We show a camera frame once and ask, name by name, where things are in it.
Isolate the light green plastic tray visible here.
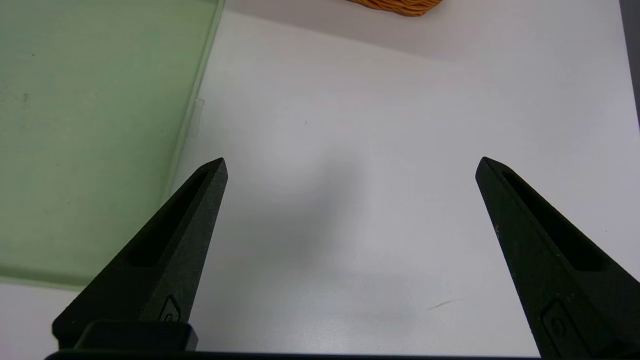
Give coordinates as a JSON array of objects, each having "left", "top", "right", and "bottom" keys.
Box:
[{"left": 0, "top": 0, "right": 226, "bottom": 291}]

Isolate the orange wicker basket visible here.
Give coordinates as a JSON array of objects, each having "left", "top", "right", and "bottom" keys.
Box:
[{"left": 345, "top": 0, "right": 443, "bottom": 17}]

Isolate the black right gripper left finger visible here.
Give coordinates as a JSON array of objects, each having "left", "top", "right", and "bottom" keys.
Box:
[{"left": 52, "top": 157, "right": 228, "bottom": 348}]

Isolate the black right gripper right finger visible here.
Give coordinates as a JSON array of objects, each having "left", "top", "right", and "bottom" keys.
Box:
[{"left": 475, "top": 156, "right": 640, "bottom": 360}]

